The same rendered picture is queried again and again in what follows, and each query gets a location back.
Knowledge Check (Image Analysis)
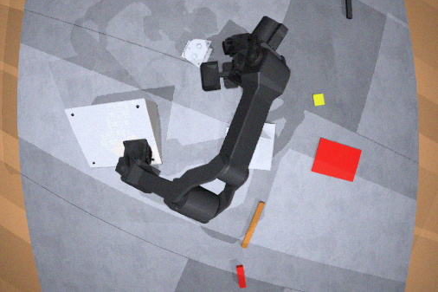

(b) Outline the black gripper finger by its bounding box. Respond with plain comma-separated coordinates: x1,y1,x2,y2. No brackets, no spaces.
222,62,239,88

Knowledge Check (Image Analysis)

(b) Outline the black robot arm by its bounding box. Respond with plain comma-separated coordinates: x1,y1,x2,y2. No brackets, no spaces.
115,16,291,224

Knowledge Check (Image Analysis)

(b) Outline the red rectangular bar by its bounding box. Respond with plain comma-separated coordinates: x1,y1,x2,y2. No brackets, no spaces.
236,265,247,288

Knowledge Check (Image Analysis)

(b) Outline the orange flat bar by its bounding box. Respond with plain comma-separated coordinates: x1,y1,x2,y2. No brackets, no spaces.
242,202,265,249

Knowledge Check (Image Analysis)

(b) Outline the yellow flat square plate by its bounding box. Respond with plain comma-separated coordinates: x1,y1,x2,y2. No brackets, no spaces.
313,94,325,106

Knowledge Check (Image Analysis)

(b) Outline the red flat rectangular plate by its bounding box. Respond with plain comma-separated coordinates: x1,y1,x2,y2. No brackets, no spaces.
312,138,362,182

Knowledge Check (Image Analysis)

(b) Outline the dark grey narrow bar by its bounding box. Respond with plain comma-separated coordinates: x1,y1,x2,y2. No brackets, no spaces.
345,0,352,19

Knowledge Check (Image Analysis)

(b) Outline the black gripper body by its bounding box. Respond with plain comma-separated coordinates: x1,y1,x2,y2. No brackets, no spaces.
200,61,238,91

